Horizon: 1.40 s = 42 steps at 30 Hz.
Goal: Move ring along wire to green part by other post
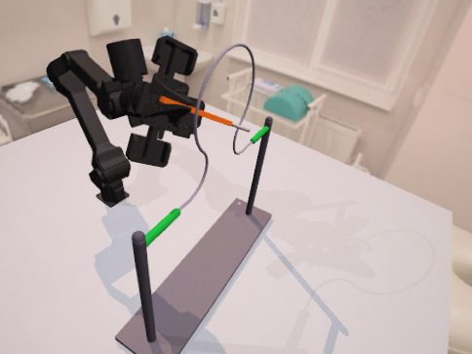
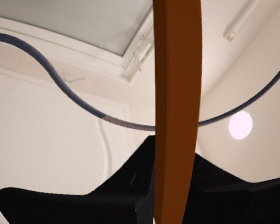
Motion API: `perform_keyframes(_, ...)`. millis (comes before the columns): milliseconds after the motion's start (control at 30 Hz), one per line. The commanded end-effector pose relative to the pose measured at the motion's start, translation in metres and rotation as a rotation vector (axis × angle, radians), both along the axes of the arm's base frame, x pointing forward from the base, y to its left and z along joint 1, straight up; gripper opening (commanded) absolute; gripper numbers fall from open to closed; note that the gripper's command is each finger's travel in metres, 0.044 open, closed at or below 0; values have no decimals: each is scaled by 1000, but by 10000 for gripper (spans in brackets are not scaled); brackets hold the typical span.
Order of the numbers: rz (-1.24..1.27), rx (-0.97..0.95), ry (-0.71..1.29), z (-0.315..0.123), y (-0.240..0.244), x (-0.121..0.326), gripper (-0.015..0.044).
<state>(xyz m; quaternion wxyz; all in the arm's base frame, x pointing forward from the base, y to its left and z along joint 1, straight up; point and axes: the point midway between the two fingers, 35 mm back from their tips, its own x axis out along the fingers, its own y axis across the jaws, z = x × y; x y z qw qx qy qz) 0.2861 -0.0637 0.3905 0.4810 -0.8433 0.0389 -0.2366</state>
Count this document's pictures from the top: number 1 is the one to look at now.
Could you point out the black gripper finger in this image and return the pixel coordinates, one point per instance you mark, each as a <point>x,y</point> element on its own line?
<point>153,112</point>
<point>170,88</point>

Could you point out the orange handle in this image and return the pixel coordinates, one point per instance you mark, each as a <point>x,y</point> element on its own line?
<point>206,114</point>

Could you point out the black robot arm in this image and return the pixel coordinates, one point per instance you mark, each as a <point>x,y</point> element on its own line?
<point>70,74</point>

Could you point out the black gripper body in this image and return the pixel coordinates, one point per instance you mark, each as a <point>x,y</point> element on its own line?
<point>178,58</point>

